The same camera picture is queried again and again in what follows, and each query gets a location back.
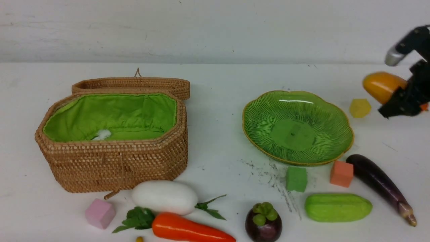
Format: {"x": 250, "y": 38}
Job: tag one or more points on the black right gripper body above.
{"x": 407, "y": 101}

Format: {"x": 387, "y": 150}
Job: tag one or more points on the orange yellow mango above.
{"x": 382, "y": 85}

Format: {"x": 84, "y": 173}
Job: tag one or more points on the green bitter gourd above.
{"x": 337, "y": 207}

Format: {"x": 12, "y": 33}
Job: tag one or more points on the dark purple mangosteen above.
{"x": 263, "y": 223}

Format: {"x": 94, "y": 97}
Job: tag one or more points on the white radish with leaves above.
{"x": 170, "y": 196}

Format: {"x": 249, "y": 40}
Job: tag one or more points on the orange carrot with leaves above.
{"x": 171, "y": 226}

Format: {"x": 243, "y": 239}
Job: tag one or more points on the yellow foam block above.
{"x": 359, "y": 107}

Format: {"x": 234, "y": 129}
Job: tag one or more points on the orange foam cube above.
{"x": 342, "y": 174}

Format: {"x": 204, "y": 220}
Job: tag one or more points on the green glass plate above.
{"x": 297, "y": 128}

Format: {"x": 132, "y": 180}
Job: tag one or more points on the green foam cube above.
{"x": 296, "y": 179}

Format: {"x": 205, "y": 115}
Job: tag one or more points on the wicker basket lid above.
{"x": 175, "y": 86}

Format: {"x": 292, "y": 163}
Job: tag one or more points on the woven wicker basket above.
{"x": 112, "y": 141}

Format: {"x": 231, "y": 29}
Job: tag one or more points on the pink foam cube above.
{"x": 100, "y": 213}

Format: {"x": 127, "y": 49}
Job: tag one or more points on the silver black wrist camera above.
{"x": 417, "y": 40}

